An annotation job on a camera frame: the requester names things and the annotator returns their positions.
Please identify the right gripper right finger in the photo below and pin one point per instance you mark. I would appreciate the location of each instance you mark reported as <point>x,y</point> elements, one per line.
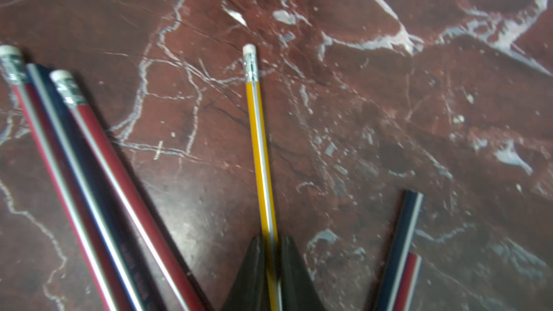
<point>298,292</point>

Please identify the red pencil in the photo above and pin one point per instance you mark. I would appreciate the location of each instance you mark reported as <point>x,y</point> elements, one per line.
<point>125,189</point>
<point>97,258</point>
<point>408,283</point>

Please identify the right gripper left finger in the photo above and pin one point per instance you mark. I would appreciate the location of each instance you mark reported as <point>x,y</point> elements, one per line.
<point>249,290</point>

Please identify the black pencil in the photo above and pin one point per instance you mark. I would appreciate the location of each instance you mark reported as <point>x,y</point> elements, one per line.
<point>399,249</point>
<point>121,248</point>

